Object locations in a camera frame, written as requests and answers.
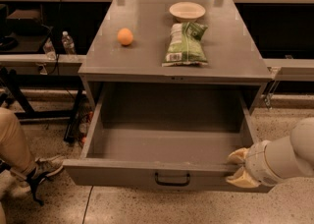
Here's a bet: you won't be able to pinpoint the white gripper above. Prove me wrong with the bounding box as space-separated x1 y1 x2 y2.
226 140 283 189

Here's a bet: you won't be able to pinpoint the grey top drawer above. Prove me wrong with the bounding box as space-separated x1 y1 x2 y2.
62 82 274 194

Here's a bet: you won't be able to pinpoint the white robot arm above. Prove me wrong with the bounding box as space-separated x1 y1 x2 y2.
226 118 314 189

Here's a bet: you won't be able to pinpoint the grey drawer cabinet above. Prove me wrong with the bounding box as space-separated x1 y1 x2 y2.
78 0 271 113

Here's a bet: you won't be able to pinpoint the green chip bag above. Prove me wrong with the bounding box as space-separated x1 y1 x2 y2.
162 22 208 67

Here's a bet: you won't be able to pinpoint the red items on floor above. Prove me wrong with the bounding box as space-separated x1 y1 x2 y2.
78 111 93 144

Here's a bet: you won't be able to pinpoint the beige bowl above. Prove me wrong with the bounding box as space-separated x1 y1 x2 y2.
169 2 206 23

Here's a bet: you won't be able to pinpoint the orange fruit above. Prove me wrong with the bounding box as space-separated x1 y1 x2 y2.
117 28 133 46

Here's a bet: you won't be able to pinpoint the grey sneaker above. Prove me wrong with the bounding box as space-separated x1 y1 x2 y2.
18 155 65 192

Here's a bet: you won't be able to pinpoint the black chair base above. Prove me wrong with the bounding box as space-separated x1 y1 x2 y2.
0 160 47 206

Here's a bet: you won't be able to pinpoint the clear water bottle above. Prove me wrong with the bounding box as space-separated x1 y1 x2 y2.
62 31 77 60
43 38 57 61

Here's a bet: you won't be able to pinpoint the person leg tan trousers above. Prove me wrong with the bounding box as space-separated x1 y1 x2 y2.
0 108 36 176

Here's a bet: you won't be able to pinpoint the dark box on shelf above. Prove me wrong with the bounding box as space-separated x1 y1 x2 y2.
7 9 44 35

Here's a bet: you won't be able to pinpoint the black floor cable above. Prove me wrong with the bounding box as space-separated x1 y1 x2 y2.
81 186 95 224

